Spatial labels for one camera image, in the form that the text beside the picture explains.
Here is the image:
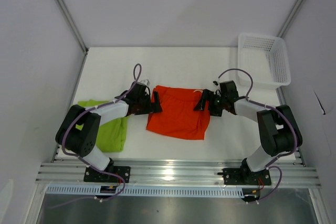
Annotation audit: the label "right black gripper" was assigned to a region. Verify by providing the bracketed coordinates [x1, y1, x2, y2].
[193, 89, 227, 117]

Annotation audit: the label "orange shorts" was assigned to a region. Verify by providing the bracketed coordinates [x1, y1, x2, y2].
[146, 86, 211, 141]

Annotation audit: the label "lime green shorts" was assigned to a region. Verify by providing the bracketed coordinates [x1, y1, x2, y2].
[78, 99, 128, 153]

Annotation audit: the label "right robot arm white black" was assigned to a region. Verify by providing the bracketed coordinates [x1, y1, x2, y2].
[194, 81, 302, 185]

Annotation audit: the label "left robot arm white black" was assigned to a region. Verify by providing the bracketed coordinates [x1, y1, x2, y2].
[55, 81, 163, 182]

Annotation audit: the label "white plastic basket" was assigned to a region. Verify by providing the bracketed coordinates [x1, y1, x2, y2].
[237, 33, 291, 90]

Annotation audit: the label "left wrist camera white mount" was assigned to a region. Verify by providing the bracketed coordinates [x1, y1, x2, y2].
[139, 79, 150, 87]

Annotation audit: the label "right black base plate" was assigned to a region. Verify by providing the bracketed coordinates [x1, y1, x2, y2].
[217, 168, 271, 186]

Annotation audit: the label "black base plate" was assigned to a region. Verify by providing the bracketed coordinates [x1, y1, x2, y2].
[217, 168, 271, 186]
[83, 165, 131, 183]

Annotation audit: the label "white slotted cable duct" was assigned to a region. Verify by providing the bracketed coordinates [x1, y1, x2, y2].
[46, 184, 244, 198]

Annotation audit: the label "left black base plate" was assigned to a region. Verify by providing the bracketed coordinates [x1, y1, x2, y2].
[83, 165, 131, 183]

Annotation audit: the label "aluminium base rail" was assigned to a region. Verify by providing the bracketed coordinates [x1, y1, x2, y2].
[35, 159, 321, 189]

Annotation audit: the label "right aluminium corner post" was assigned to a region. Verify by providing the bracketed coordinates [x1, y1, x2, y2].
[277, 0, 306, 38]

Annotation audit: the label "aluminium corner post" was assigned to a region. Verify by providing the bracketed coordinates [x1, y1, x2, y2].
[54, 0, 88, 53]
[277, 0, 306, 38]

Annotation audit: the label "left aluminium corner post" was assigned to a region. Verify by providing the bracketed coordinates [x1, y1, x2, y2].
[54, 0, 88, 53]

